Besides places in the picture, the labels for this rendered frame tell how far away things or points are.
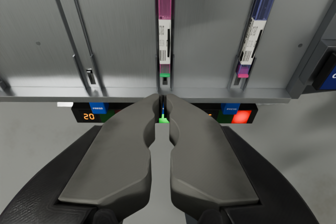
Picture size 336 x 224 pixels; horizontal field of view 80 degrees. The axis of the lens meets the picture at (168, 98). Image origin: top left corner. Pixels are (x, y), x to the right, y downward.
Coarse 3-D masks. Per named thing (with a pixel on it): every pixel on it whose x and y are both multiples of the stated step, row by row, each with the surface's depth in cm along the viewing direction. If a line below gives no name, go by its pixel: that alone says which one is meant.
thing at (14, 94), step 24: (0, 96) 30; (24, 96) 30; (48, 96) 30; (72, 96) 30; (96, 96) 30; (120, 96) 30; (144, 96) 30; (192, 96) 30; (216, 96) 30; (240, 96) 30; (264, 96) 30; (288, 96) 30
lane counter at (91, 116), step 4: (80, 112) 37; (84, 112) 37; (88, 112) 37; (84, 116) 38; (88, 116) 38; (92, 116) 38; (96, 116) 38; (84, 120) 39; (88, 120) 39; (92, 120) 39; (96, 120) 39
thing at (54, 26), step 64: (0, 0) 23; (64, 0) 23; (128, 0) 23; (192, 0) 23; (256, 0) 23; (320, 0) 23; (0, 64) 29; (64, 64) 29; (128, 64) 29; (192, 64) 29; (256, 64) 29
